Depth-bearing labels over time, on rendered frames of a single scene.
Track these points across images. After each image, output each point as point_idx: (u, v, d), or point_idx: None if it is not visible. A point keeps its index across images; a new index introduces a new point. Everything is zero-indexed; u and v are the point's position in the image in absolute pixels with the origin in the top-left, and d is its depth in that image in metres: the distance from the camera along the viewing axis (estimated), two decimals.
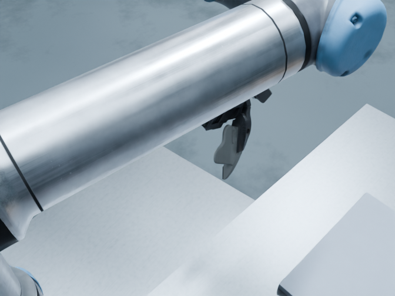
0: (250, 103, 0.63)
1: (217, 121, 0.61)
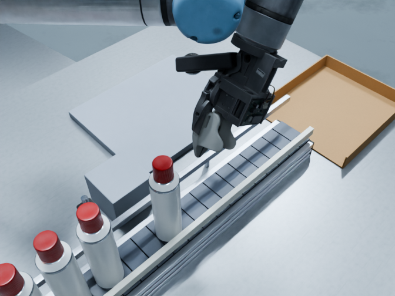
0: None
1: None
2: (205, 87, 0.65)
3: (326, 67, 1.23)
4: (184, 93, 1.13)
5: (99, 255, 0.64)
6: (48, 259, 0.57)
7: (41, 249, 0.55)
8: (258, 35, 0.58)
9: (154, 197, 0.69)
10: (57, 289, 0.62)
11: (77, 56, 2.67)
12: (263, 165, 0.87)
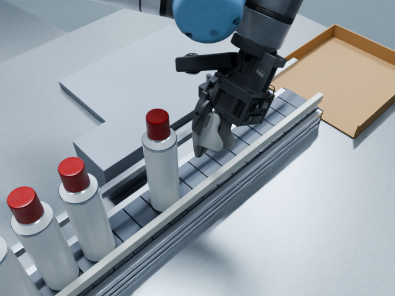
0: None
1: None
2: (205, 87, 0.65)
3: (334, 37, 1.15)
4: None
5: (86, 219, 0.56)
6: (24, 220, 0.49)
7: (16, 206, 0.48)
8: (258, 35, 0.58)
9: (148, 157, 0.61)
10: (36, 256, 0.54)
11: None
12: (269, 131, 0.80)
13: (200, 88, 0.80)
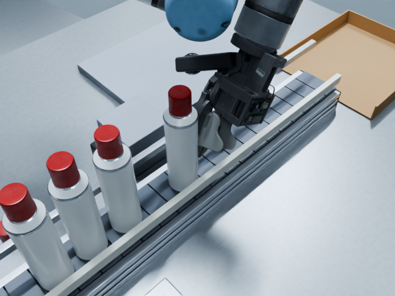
0: None
1: None
2: (205, 87, 0.65)
3: (348, 24, 1.16)
4: (200, 46, 1.06)
5: (118, 187, 0.57)
6: (63, 184, 0.51)
7: (56, 169, 0.49)
8: (257, 35, 0.58)
9: (169, 134, 0.62)
10: (71, 222, 0.55)
11: None
12: (290, 110, 0.81)
13: None
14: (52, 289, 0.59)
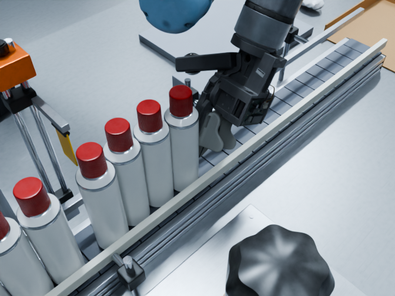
0: None
1: None
2: (205, 87, 0.65)
3: (383, 0, 1.25)
4: None
5: (153, 160, 0.61)
6: (121, 147, 0.55)
7: (116, 133, 0.53)
8: (258, 35, 0.58)
9: (171, 134, 0.62)
10: (125, 187, 0.59)
11: None
12: (344, 68, 0.90)
13: None
14: None
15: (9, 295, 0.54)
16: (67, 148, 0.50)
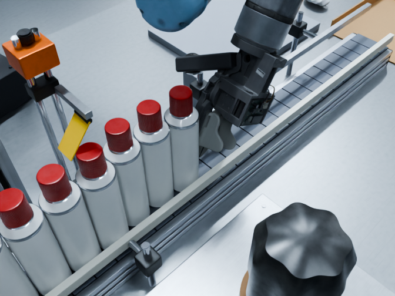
0: None
1: None
2: (205, 87, 0.65)
3: None
4: None
5: (153, 160, 0.61)
6: (121, 147, 0.55)
7: (116, 133, 0.53)
8: (258, 35, 0.58)
9: (171, 134, 0.62)
10: (125, 187, 0.59)
11: None
12: (352, 62, 0.91)
13: (291, 24, 0.92)
14: None
15: (29, 281, 0.56)
16: (74, 138, 0.50)
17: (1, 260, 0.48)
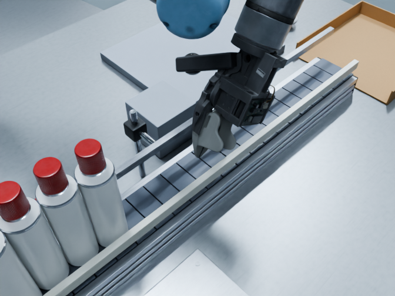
0: None
1: None
2: (205, 87, 0.65)
3: (361, 14, 1.19)
4: (218, 36, 1.09)
5: (60, 222, 0.53)
6: (11, 215, 0.47)
7: (1, 201, 0.46)
8: (258, 35, 0.58)
9: (82, 192, 0.55)
10: (26, 254, 0.52)
11: None
12: (310, 93, 0.84)
13: None
14: None
15: None
16: None
17: None
